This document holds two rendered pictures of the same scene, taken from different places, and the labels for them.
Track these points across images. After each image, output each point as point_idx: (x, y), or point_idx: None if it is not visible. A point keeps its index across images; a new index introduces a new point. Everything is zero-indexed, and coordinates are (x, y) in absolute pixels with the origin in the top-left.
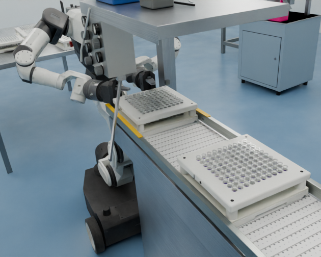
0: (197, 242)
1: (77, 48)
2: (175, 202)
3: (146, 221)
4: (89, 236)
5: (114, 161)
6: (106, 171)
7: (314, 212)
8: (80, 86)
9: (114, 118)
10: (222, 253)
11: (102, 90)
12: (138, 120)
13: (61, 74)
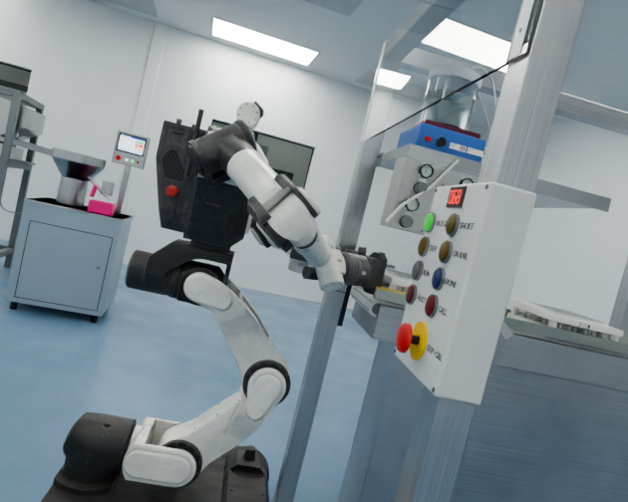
0: (542, 404)
1: (220, 202)
2: (550, 363)
3: (401, 454)
4: None
5: (274, 403)
6: (184, 453)
7: None
8: (342, 262)
9: None
10: (617, 374)
11: (372, 266)
12: None
13: (326, 239)
